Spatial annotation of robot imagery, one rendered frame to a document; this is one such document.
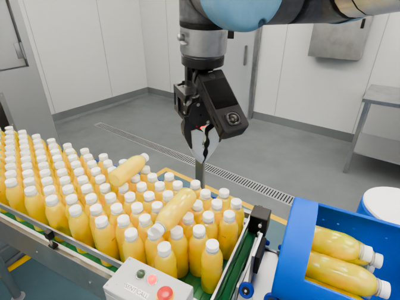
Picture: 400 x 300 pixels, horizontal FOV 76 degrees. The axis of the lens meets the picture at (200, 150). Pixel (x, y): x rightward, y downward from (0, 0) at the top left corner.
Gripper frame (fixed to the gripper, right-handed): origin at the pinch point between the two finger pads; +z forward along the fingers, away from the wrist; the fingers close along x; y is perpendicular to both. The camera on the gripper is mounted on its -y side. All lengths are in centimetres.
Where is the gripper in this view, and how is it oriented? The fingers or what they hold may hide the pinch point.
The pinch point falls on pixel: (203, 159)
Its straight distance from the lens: 52.0
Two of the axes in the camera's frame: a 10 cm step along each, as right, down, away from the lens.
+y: -4.2, -5.3, 7.4
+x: -9.1, 2.2, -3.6
